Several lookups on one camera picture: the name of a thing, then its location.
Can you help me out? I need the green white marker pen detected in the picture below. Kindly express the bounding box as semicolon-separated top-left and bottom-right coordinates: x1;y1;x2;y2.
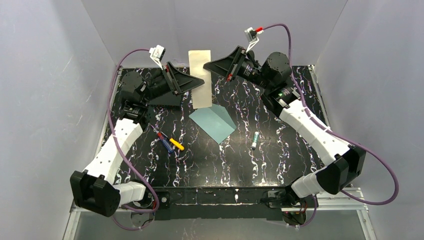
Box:
251;131;260;150

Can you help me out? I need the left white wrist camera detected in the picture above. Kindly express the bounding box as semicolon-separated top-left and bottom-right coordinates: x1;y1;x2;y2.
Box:
148;44;166;70

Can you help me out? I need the yellow handled screwdriver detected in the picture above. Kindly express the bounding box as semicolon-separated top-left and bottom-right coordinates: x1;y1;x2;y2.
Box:
169;138;185;151

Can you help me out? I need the teal paper envelope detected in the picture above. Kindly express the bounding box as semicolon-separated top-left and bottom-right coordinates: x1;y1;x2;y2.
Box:
189;104;236;144

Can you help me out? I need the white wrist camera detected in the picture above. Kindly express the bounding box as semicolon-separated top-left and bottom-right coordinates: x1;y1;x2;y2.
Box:
148;44;166;70
244;27;263;52

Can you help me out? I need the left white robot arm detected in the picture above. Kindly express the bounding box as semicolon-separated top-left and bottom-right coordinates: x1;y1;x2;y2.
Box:
70;62;205;217

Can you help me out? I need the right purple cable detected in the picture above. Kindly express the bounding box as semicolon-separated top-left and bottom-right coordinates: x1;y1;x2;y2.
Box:
261;23;400;228

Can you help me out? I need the beige paper letter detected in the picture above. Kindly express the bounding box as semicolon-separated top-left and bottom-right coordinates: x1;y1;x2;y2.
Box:
188;49;213;110

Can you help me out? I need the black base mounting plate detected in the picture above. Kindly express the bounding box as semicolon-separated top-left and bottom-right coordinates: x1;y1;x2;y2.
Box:
154;187;317;223

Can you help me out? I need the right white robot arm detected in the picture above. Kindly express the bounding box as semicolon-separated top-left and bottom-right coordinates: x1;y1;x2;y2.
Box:
203;46;366;200

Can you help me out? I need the aluminium frame rail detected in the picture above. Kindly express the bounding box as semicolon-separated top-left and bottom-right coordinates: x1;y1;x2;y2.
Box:
69;187;369;213

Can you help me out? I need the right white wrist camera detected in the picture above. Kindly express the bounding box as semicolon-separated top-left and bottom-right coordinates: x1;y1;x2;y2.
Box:
244;27;263;52

